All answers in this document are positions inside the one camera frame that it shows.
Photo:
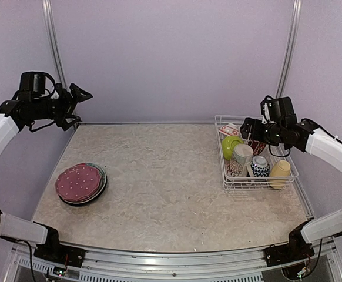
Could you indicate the lime green bowl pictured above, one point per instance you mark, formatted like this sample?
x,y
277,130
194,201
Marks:
x,y
228,144

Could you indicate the right aluminium frame post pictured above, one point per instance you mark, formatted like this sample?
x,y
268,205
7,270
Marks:
x,y
290,46

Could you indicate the light blue flower plate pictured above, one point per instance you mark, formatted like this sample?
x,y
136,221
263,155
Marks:
x,y
96,180

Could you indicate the left aluminium frame post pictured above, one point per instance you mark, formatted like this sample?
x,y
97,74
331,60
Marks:
x,y
53,42

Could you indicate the dark red patterned plate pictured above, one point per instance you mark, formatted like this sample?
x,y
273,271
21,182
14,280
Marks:
x,y
257,146

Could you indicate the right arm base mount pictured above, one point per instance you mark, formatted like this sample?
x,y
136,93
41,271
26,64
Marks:
x,y
284,253

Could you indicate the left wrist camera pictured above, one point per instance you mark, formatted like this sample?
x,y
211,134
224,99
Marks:
x,y
54,93

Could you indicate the white wire dish rack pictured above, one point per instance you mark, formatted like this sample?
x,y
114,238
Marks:
x,y
248,182

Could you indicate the white shell pattern mug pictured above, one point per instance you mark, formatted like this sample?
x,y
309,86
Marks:
x,y
241,157

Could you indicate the red white floral bowl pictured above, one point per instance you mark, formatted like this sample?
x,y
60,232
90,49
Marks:
x,y
230,129

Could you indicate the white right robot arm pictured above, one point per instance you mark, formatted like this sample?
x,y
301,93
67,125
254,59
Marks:
x,y
280,126

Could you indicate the blue white patterned cup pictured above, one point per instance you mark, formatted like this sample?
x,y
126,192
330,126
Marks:
x,y
258,167

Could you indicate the front aluminium rail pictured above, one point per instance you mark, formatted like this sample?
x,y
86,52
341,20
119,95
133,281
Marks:
x,y
101,264

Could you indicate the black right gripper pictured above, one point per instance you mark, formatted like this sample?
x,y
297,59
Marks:
x,y
256,134

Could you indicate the aluminium frame post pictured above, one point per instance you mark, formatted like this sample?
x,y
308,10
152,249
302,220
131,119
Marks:
x,y
53,42
290,46

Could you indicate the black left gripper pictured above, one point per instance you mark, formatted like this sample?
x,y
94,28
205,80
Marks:
x,y
69,103

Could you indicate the pink polka dot plate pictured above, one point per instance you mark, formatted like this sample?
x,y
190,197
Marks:
x,y
70,184

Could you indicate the black striped rim plate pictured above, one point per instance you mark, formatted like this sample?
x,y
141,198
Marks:
x,y
85,204

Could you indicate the pale yellow cup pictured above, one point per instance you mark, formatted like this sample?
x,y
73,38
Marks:
x,y
279,173

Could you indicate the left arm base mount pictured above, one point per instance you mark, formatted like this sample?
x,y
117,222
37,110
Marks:
x,y
65,255

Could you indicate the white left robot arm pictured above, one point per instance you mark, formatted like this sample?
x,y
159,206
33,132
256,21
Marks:
x,y
39,97

